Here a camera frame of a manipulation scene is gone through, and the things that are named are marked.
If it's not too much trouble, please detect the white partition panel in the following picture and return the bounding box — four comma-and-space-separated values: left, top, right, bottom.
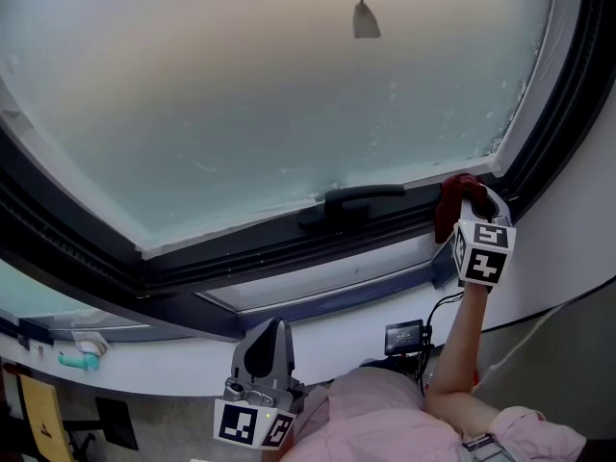
474, 281, 616, 442

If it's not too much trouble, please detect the person's right forearm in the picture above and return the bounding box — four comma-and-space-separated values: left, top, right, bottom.
424, 281, 501, 435

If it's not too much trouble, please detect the black window handle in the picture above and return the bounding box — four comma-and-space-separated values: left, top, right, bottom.
296, 184, 406, 233

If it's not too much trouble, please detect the dark grey window frame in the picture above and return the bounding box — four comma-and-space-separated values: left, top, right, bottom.
0, 0, 616, 344

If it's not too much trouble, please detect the person's pink shirt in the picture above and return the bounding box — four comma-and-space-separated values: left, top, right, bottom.
262, 366, 587, 462

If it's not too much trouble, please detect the yellow chair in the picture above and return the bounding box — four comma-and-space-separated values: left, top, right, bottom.
17, 373, 141, 462

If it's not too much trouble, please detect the white cable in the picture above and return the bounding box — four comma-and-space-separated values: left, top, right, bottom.
480, 300, 574, 379

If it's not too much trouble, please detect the openable frosted window sash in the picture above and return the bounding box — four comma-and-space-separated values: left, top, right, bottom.
0, 0, 616, 297

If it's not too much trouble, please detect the large fixed frosted window pane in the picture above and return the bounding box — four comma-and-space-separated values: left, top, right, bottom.
0, 257, 150, 331

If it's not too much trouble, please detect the small black display device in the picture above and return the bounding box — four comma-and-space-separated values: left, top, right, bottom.
383, 320, 425, 358

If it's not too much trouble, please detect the grey shoulder strap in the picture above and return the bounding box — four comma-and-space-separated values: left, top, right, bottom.
461, 433, 511, 462

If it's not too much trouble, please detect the red wiping cloth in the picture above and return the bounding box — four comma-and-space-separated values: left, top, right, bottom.
433, 172, 487, 244

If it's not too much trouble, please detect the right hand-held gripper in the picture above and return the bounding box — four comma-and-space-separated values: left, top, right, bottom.
451, 183, 518, 290

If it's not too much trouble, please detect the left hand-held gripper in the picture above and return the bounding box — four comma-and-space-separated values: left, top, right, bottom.
213, 316, 306, 450

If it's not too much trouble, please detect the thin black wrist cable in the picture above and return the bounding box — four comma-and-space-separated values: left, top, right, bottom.
418, 292, 466, 394

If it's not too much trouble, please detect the teal plastic tool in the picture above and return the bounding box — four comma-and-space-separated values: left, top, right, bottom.
58, 352, 101, 372

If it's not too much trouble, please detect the thin blind pull cord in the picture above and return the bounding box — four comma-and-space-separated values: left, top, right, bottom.
352, 0, 382, 40

